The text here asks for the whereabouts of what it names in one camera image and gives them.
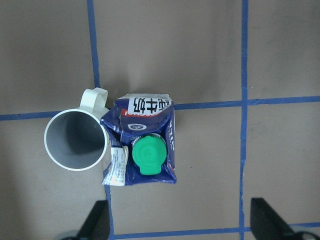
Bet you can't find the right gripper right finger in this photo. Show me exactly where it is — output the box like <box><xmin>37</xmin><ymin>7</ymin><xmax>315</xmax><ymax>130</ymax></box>
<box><xmin>250</xmin><ymin>197</ymin><xmax>295</xmax><ymax>240</ymax></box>

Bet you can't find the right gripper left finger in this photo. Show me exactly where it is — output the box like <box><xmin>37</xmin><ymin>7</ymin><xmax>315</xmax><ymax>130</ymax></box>
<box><xmin>76</xmin><ymin>200</ymin><xmax>111</xmax><ymax>240</ymax></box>

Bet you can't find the white mug grey inside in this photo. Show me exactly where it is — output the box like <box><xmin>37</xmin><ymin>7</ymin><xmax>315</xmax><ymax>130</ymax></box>
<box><xmin>43</xmin><ymin>87</ymin><xmax>109</xmax><ymax>172</ymax></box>

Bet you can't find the blue white milk carton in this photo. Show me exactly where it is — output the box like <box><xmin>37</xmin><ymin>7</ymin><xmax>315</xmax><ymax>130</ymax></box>
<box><xmin>100</xmin><ymin>93</ymin><xmax>177</xmax><ymax>187</ymax></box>

